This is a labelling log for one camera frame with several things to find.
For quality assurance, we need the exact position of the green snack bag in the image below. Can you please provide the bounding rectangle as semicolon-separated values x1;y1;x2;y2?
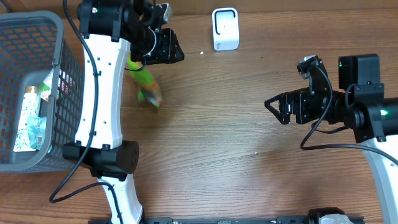
125;55;163;109

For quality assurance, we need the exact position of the green instant noodle cup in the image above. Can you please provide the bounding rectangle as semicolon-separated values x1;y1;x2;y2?
38;69;75;103

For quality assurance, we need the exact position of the white tube with gold cap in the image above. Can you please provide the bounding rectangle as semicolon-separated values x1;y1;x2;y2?
13;86;41;152

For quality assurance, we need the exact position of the teal tissue pack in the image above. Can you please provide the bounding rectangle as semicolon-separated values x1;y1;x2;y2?
27;114;47;150

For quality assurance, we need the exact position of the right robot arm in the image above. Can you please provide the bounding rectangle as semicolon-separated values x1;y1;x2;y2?
264;54;397;223

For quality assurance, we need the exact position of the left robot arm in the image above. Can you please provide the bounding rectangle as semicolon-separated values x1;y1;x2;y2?
62;0;184;223

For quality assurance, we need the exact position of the white barcode scanner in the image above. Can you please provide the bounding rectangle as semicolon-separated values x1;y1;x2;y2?
211;7;239;51

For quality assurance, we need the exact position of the gray plastic shopping basket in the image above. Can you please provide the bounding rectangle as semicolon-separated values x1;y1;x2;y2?
1;11;85;173

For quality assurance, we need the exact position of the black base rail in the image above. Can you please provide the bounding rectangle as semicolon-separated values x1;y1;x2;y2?
88;207;366;224

